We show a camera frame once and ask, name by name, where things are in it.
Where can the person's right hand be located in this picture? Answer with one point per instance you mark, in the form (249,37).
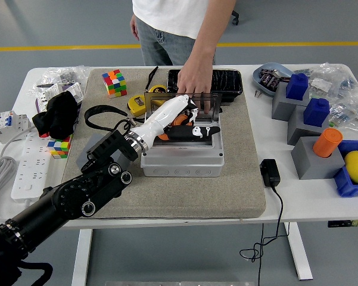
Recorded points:
(135,26)

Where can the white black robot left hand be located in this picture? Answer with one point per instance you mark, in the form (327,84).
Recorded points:
(163,119)

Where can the person's left hand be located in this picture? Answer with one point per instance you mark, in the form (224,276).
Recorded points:
(196,77)

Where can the orange cylinder battery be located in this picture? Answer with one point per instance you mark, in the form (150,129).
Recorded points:
(327,143)
(181,120)

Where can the smoked transparent box lid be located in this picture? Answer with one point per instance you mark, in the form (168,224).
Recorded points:
(214,101)

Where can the grey block with round hole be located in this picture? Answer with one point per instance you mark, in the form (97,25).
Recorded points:
(315,167)
(93,141)

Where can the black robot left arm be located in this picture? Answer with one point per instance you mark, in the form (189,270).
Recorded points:
(77,193)

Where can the person's left forearm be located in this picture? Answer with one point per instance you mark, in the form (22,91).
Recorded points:
(208,38)

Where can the light grey electrical box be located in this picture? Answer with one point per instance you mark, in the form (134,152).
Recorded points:
(181,167)

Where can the black plastic tray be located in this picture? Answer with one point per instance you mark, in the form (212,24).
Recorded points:
(226,83)

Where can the yellow tape measure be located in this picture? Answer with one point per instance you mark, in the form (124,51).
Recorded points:
(136,105)

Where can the yellow tape measure 5m label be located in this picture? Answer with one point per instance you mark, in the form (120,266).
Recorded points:
(156,89)

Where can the person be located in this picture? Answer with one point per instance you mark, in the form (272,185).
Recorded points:
(172,18)

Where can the black table control panel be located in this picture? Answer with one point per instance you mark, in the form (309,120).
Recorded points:
(338,224)

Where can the white-edged colourful puzzle cube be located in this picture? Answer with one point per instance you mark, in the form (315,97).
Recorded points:
(114,83)

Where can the blue-grey shallow bowl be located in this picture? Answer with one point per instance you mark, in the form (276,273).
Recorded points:
(257,77)

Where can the small metal clip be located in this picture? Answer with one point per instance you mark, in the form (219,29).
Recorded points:
(258,93)

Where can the dark purple packet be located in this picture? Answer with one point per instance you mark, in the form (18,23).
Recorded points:
(273,83)
(265,77)

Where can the white table leg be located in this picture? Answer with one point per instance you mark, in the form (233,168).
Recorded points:
(82,256)
(299,253)

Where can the grey-brown fabric mat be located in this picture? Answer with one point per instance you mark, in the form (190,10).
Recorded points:
(166,196)

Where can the blue plastic bin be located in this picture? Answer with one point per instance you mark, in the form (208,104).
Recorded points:
(348,187)

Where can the brown silver packet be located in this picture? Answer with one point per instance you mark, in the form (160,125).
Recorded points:
(281,76)

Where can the clear bag of screws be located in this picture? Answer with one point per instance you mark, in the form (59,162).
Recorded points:
(62,74)

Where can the white breaker on purple card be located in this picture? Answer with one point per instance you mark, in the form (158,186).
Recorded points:
(68,90)

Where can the grey holder block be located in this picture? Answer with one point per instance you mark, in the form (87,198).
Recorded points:
(284,108)
(299,132)

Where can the blue stepped block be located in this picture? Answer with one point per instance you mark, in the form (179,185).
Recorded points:
(315,114)
(297,88)

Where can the yellow lemon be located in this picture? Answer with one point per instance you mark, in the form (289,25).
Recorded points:
(357,165)

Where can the black cloth glove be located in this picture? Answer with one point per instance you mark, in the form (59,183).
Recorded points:
(56,116)

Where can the stickerless colourful puzzle cube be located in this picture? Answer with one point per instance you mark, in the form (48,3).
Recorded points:
(59,149)

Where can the black power adapter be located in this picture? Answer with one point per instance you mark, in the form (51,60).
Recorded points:
(270,172)

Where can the clear bag of parts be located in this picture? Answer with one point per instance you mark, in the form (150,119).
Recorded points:
(350,114)
(330,77)

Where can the white power strip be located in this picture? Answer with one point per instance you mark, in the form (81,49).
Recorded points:
(29,178)

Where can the white blue circuit breaker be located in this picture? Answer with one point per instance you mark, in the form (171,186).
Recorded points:
(6,125)

